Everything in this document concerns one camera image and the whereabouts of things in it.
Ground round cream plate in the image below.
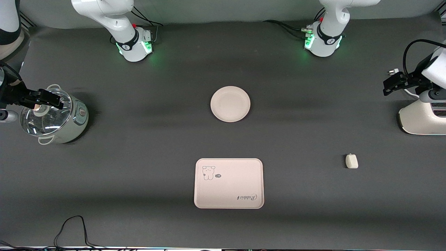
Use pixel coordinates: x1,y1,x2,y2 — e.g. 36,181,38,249
210,86,251,123

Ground cream rectangular rabbit tray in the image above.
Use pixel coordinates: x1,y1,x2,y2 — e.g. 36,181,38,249
194,158,264,209

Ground glass pot lid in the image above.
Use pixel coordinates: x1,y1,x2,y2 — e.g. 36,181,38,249
20,88,72,136

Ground pale green electric pot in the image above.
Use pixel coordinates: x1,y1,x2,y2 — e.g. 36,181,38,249
37,84,89,145

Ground beige round object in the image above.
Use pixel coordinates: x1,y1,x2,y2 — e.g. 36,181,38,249
0,30,25,60

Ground white power plug cable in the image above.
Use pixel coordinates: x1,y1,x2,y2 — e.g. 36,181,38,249
388,69,419,99

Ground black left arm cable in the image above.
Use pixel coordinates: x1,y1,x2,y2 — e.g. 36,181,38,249
403,39,446,79

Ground aluminium frame rail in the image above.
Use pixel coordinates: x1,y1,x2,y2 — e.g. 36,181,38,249
19,10,36,28

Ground black right arm base cables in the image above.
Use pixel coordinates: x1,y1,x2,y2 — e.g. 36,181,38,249
131,6,164,44

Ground black arm base cables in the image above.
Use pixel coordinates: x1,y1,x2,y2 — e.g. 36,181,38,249
263,8,326,39
131,6,164,44

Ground thin black looped cable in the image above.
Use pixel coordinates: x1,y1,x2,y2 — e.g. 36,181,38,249
54,215,105,250

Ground black left arm base cables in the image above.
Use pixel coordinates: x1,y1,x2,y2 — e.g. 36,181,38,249
263,8,326,39

